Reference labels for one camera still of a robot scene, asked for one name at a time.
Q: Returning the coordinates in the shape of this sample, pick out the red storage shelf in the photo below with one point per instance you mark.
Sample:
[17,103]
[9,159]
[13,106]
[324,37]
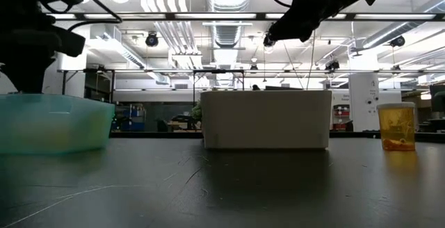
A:
[340,125]

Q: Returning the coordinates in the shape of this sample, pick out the black ceiling spotlight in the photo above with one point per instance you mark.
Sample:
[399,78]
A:
[397,41]
[332,64]
[152,39]

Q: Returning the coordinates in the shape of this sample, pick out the teal plastic bin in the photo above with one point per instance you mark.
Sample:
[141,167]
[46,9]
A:
[21,123]

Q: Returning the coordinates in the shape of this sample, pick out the black office chair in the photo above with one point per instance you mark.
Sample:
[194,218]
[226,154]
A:
[438,103]

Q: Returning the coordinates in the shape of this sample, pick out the green artificial succulent plant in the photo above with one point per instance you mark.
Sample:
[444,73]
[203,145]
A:
[197,112]

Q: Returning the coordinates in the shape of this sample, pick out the blue storage bins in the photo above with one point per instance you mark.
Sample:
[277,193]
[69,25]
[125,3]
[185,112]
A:
[133,125]

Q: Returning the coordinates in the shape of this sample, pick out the amber white-capped pill bottle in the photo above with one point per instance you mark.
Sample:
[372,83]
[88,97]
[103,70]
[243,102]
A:
[38,132]
[396,123]

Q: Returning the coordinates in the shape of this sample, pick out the white plastic bin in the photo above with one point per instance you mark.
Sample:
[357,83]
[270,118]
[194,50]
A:
[266,120]

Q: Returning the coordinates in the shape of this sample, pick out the silver ventilation duct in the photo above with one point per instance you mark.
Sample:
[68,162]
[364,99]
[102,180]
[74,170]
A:
[227,33]

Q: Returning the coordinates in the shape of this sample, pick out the black hanging ceiling lamp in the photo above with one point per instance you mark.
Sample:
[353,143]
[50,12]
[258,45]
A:
[268,46]

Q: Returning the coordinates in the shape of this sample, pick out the white pillar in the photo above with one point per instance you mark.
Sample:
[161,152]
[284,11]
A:
[363,110]

